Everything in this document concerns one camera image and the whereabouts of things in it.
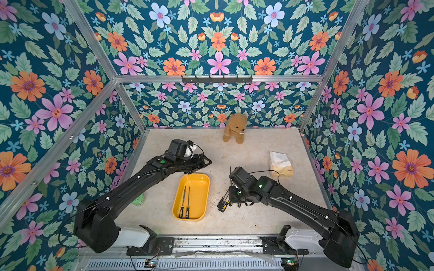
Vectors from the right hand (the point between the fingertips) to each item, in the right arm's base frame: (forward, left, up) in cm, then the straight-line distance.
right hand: (230, 197), depth 75 cm
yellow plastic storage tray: (+4, +21, -13) cm, 25 cm away
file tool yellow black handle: (-1, +25, -12) cm, 28 cm away
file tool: (-1, +22, -12) cm, 25 cm away
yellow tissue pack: (+24, -28, -9) cm, 38 cm away
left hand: (+13, +10, +7) cm, 18 cm away
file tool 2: (+2, +5, -13) cm, 14 cm away
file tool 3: (+1, +3, -12) cm, 13 cm away
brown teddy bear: (+43, -2, +2) cm, 43 cm away
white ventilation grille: (-24, +18, -14) cm, 33 cm away
